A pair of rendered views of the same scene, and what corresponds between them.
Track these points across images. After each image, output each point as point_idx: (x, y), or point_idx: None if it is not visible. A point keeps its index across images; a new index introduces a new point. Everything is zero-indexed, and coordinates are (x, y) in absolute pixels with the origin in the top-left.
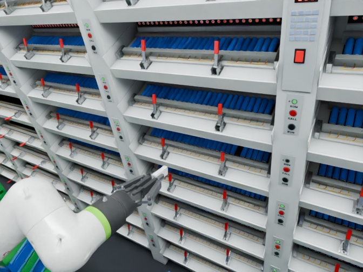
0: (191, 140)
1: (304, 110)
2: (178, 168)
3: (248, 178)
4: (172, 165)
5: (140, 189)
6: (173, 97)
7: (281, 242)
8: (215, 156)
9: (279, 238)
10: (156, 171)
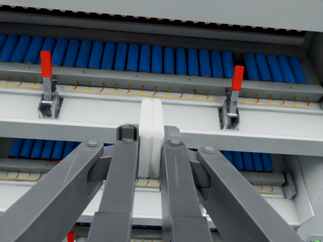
0: (119, 60)
1: None
2: (99, 137)
3: (290, 125)
4: (79, 133)
5: (204, 236)
6: None
7: (321, 241)
8: (198, 87)
9: (322, 235)
10: (145, 119)
